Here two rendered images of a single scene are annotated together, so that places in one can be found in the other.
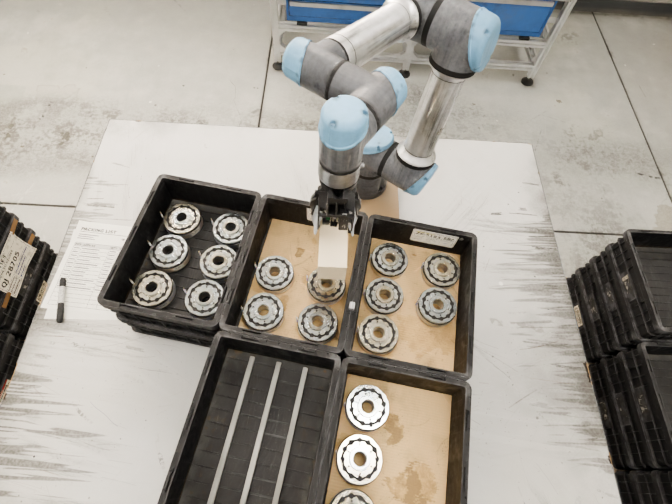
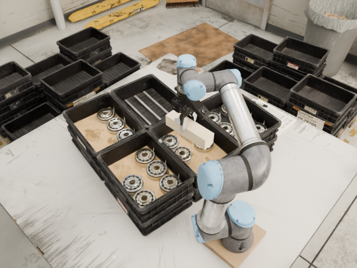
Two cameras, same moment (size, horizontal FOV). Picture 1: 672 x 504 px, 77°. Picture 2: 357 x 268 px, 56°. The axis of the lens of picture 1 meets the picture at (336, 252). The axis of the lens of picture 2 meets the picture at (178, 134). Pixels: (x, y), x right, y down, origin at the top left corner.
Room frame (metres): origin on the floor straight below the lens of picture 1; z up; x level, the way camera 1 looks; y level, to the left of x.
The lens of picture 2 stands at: (1.29, -0.77, 2.15)
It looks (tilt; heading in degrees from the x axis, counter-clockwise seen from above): 45 degrees down; 137
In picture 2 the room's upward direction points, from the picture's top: straight up
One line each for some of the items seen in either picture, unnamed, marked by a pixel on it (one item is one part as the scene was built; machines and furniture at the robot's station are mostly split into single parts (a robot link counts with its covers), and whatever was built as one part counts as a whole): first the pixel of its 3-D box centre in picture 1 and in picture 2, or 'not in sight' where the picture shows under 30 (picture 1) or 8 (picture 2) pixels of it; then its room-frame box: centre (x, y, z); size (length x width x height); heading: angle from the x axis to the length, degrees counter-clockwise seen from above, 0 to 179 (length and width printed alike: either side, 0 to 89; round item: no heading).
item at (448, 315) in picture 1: (437, 305); (132, 183); (0.43, -0.28, 0.86); 0.10 x 0.10 x 0.01
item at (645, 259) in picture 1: (639, 301); not in sight; (0.75, -1.23, 0.37); 0.40 x 0.30 x 0.45; 4
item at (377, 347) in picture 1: (378, 333); (144, 155); (0.34, -0.13, 0.86); 0.10 x 0.10 x 0.01
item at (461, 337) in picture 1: (410, 298); (145, 174); (0.44, -0.21, 0.87); 0.40 x 0.30 x 0.11; 175
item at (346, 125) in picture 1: (343, 134); (186, 70); (0.49, 0.01, 1.39); 0.09 x 0.08 x 0.11; 150
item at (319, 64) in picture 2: not in sight; (295, 72); (0.13, 1.73, 0.37); 0.42 x 0.34 x 0.46; 4
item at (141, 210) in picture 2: (415, 291); (144, 167); (0.44, -0.21, 0.92); 0.40 x 0.30 x 0.02; 175
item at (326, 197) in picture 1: (336, 197); (184, 100); (0.48, 0.01, 1.23); 0.09 x 0.08 x 0.12; 4
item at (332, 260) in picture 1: (333, 225); (188, 128); (0.51, 0.01, 1.07); 0.24 x 0.06 x 0.06; 4
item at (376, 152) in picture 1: (373, 149); (239, 219); (0.91, -0.08, 0.89); 0.13 x 0.12 x 0.14; 60
